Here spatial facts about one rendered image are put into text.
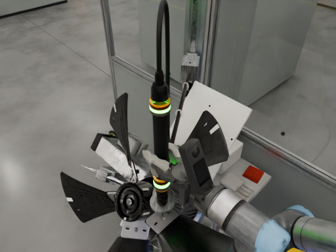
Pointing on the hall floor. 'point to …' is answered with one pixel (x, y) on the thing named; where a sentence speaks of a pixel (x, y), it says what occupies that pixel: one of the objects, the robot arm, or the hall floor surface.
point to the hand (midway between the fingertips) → (153, 146)
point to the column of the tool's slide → (196, 29)
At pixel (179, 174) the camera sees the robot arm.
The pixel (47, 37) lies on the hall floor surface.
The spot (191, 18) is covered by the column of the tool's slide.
